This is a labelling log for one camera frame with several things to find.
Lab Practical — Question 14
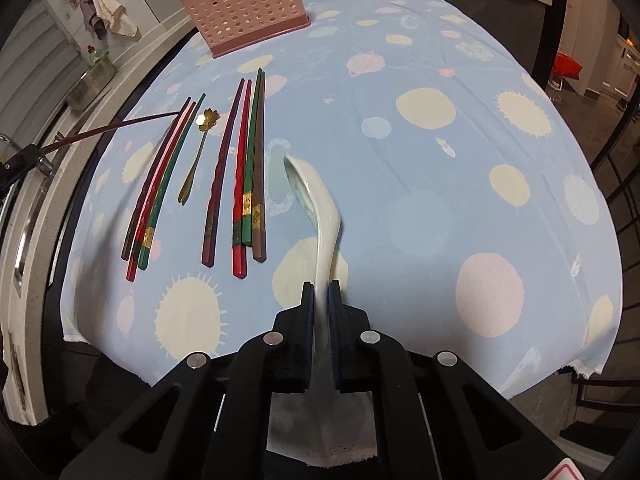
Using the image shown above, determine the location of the dark brown chopstick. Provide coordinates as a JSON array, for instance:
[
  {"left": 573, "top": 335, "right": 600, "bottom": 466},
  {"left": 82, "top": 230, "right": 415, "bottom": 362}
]
[{"left": 39, "top": 112, "right": 179, "bottom": 155}]

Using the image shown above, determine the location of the brown chopstick group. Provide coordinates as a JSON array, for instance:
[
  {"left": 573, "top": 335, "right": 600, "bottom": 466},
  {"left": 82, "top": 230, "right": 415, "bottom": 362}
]
[{"left": 252, "top": 72, "right": 267, "bottom": 263}]

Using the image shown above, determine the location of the red chopstick group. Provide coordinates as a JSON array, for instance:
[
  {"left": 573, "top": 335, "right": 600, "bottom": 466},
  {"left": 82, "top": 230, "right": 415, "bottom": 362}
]
[
  {"left": 232, "top": 80, "right": 252, "bottom": 278},
  {"left": 125, "top": 100, "right": 198, "bottom": 283}
]

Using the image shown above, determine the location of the maroon chopstick group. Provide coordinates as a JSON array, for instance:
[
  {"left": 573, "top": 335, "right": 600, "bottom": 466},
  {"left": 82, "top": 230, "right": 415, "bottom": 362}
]
[
  {"left": 201, "top": 78, "right": 245, "bottom": 268},
  {"left": 120, "top": 96, "right": 193, "bottom": 262}
]

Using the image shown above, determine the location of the green chopstick group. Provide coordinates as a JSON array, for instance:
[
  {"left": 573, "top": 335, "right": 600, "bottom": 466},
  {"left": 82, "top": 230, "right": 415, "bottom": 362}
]
[
  {"left": 241, "top": 68, "right": 264, "bottom": 247},
  {"left": 136, "top": 92, "right": 207, "bottom": 271}
]

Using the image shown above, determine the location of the white ceramic soup spoon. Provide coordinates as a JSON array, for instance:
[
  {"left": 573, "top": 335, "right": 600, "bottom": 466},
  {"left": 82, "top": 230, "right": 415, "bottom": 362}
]
[{"left": 284, "top": 155, "right": 342, "bottom": 388}]

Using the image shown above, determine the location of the chrome kitchen faucet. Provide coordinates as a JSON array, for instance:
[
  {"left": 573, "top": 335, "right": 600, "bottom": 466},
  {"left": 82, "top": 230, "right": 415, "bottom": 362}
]
[{"left": 1, "top": 134, "right": 53, "bottom": 185}]

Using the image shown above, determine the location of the steel colander bowl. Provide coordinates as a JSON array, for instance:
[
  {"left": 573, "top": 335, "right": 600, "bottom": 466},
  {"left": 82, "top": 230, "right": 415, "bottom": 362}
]
[{"left": 65, "top": 58, "right": 117, "bottom": 112}]

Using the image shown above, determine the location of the green dish soap bottle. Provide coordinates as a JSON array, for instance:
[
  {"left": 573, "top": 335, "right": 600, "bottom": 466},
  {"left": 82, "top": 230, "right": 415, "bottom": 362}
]
[{"left": 87, "top": 44, "right": 108, "bottom": 64}]

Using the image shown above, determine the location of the purple hanging cloth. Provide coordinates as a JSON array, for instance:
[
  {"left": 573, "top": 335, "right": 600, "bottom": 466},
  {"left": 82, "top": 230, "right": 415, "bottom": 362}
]
[{"left": 80, "top": 0, "right": 107, "bottom": 40}]

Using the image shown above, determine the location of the beige hanging towel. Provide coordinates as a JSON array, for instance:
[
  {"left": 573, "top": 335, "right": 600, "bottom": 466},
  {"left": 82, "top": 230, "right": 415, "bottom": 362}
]
[{"left": 81, "top": 0, "right": 139, "bottom": 38}]

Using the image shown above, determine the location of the blue patterned tablecloth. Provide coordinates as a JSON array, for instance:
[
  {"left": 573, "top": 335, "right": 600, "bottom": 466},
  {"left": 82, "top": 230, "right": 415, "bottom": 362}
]
[{"left": 60, "top": 0, "right": 622, "bottom": 396}]

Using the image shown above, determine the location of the gold flower spoon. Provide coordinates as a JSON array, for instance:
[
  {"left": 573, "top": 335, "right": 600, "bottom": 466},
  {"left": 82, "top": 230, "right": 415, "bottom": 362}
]
[{"left": 178, "top": 108, "right": 220, "bottom": 206}]

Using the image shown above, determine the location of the pink perforated utensil holder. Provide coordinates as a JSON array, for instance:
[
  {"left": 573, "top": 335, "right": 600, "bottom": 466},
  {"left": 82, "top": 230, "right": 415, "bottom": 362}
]
[{"left": 181, "top": 0, "right": 310, "bottom": 58}]

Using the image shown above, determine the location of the red bag on floor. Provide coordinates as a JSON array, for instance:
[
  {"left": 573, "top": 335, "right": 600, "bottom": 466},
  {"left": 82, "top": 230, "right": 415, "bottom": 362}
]
[{"left": 551, "top": 51, "right": 582, "bottom": 80}]

